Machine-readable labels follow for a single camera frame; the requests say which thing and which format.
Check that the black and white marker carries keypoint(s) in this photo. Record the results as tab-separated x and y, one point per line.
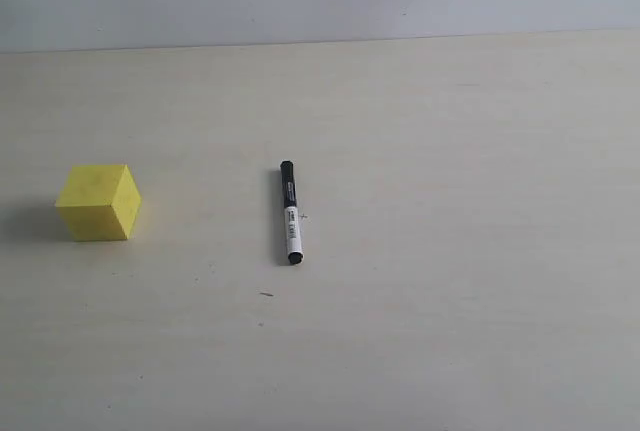
294	247

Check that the yellow foam cube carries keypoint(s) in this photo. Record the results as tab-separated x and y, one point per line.
99	202

